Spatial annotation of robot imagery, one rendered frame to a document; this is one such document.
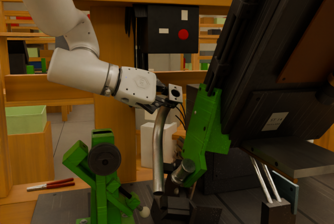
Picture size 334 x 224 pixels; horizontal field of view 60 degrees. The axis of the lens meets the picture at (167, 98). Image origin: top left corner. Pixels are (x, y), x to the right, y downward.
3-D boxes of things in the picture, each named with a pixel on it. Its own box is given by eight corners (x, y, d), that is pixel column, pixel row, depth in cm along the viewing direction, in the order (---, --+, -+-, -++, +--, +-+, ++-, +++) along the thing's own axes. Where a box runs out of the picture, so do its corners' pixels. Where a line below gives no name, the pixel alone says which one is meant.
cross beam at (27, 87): (317, 87, 134) (318, 68, 133) (6, 102, 99) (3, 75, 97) (309, 86, 139) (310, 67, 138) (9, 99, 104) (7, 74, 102)
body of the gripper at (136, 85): (114, 88, 68) (157, 100, 72) (119, 57, 74) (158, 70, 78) (105, 105, 74) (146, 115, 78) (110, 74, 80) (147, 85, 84)
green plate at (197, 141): (224, 175, 74) (246, 95, 72) (195, 171, 71) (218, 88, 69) (206, 159, 84) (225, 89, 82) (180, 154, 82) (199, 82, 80)
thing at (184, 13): (199, 53, 94) (200, 5, 92) (148, 53, 90) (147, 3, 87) (186, 52, 106) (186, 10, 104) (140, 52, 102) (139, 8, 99)
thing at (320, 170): (355, 175, 62) (357, 161, 62) (292, 184, 58) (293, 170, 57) (253, 127, 99) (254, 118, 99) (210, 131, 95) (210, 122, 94)
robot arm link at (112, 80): (106, 83, 68) (119, 87, 69) (111, 56, 73) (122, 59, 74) (97, 102, 74) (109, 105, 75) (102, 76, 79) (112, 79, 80)
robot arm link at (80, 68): (101, 76, 80) (97, 101, 73) (51, 62, 75) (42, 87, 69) (110, 54, 74) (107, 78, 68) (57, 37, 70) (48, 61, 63)
